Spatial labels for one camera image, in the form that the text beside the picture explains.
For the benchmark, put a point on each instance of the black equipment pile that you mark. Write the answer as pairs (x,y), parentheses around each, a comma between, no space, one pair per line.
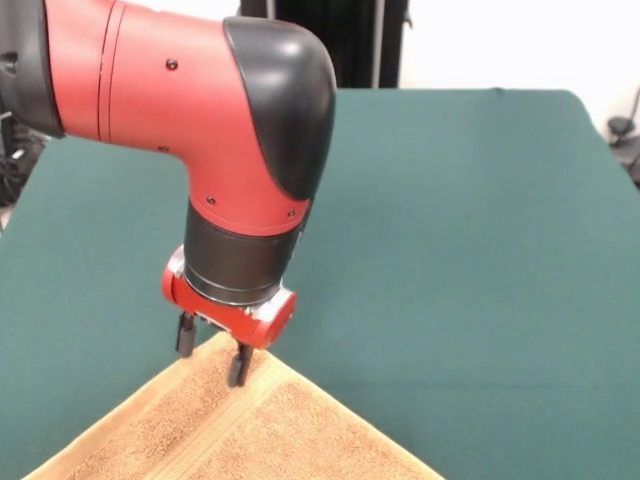
(15,165)

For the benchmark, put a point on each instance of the black wheeled stand foot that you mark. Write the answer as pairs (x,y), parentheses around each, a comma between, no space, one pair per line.
(622,130)

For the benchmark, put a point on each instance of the tan terry towel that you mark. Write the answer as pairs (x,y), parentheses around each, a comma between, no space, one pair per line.
(250,440)

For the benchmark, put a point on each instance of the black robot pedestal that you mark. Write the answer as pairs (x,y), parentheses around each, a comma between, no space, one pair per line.
(370,45)

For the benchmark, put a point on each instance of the dark green tablecloth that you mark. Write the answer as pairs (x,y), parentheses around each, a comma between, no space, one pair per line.
(450,250)

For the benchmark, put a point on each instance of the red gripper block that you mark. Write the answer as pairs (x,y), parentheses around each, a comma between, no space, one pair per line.
(240,322)

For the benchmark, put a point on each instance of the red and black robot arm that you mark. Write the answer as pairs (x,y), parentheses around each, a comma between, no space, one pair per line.
(175,100)

